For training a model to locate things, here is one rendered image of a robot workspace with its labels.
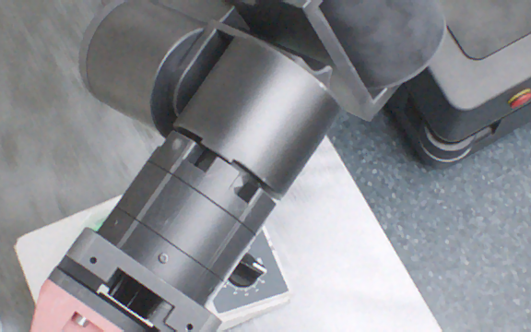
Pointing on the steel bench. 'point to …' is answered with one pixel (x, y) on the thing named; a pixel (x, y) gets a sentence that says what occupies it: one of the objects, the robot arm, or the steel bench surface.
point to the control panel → (273, 281)
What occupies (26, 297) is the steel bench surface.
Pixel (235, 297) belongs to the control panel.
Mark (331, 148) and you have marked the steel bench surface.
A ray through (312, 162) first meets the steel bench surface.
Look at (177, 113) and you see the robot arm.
